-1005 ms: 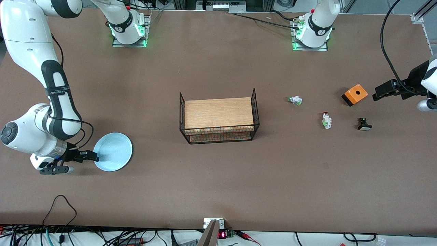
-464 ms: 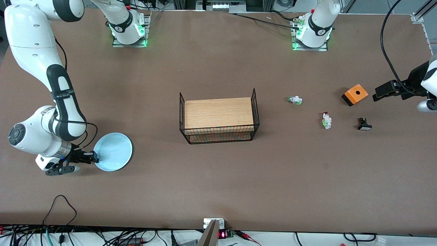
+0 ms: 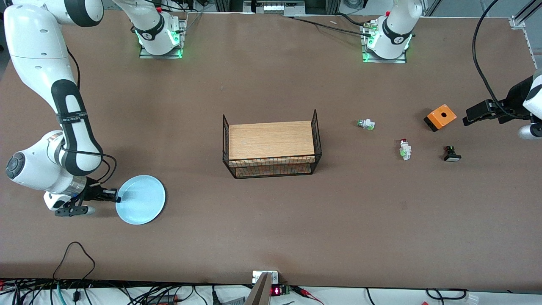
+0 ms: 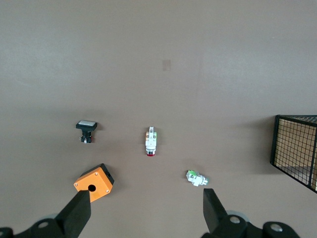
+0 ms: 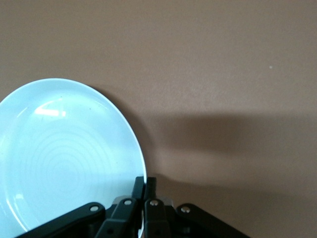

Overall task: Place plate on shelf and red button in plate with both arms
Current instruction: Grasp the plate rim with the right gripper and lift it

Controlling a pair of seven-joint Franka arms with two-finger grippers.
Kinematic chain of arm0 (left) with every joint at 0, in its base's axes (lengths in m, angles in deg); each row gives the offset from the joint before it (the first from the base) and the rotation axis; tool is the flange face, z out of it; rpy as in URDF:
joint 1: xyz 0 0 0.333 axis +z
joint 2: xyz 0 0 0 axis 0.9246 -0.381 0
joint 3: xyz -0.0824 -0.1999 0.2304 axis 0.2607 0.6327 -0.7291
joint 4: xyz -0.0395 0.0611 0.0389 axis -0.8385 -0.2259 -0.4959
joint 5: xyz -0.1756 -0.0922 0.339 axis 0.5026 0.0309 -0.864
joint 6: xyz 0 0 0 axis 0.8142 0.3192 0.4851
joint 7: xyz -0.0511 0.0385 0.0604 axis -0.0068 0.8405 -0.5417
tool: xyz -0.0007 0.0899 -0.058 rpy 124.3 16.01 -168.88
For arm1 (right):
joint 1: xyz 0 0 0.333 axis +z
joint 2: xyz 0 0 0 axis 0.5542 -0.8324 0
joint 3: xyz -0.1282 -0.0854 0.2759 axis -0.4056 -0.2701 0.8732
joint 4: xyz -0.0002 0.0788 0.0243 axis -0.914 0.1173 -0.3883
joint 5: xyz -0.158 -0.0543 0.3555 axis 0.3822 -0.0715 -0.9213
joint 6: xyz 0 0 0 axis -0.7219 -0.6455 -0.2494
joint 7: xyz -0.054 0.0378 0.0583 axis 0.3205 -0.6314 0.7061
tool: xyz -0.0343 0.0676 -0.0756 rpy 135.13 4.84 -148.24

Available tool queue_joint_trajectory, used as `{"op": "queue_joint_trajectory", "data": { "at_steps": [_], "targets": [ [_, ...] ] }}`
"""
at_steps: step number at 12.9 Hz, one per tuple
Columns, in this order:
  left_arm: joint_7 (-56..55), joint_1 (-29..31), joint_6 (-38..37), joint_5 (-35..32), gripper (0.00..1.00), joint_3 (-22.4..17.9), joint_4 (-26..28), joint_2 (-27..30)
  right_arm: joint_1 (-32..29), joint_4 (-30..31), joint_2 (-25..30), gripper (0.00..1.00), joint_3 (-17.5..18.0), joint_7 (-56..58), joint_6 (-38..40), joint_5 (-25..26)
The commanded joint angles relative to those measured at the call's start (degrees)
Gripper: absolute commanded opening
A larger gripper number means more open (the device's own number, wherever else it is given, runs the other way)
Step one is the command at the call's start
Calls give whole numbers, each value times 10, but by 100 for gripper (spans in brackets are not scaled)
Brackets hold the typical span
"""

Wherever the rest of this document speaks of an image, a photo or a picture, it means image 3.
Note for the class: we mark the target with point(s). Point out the red push button switch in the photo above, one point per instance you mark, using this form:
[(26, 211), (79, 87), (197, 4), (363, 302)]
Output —
[(405, 150)]

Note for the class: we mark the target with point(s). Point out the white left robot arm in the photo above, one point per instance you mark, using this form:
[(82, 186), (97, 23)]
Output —
[(396, 29)]

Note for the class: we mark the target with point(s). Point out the wooden shelf board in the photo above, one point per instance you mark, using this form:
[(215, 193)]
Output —
[(271, 140)]

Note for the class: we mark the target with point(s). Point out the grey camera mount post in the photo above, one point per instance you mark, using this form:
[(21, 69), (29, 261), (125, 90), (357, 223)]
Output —
[(260, 292)]

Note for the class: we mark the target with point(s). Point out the red test clip leads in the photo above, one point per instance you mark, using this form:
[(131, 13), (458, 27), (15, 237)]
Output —
[(307, 294)]

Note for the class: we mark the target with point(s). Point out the black green push button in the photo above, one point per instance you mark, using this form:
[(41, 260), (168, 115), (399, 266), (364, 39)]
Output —
[(452, 156)]

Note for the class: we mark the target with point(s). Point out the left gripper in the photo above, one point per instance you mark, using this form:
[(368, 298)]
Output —
[(515, 101)]

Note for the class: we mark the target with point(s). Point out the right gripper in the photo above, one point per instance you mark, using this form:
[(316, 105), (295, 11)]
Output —
[(94, 193)]

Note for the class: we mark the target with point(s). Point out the black power adapter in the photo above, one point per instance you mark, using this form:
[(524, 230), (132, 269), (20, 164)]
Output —
[(163, 299)]

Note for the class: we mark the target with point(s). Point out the perforated metal edge rail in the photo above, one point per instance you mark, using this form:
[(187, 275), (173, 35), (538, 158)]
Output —
[(529, 46)]

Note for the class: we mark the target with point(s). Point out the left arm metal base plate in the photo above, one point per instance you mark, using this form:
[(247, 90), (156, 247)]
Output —
[(383, 60)]

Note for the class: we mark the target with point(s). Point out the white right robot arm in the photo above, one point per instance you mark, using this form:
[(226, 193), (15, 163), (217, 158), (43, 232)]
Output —
[(34, 51)]

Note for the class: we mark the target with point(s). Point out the light blue round plate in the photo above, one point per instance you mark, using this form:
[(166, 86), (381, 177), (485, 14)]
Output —
[(142, 201)]

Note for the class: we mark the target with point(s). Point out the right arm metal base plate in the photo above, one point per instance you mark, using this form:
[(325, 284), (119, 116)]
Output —
[(183, 38)]

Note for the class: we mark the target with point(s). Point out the orange button enclosure box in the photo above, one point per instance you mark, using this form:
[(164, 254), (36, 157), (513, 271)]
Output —
[(441, 114)]

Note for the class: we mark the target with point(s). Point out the circuit board with red display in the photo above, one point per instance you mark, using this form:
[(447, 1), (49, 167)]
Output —
[(277, 290)]

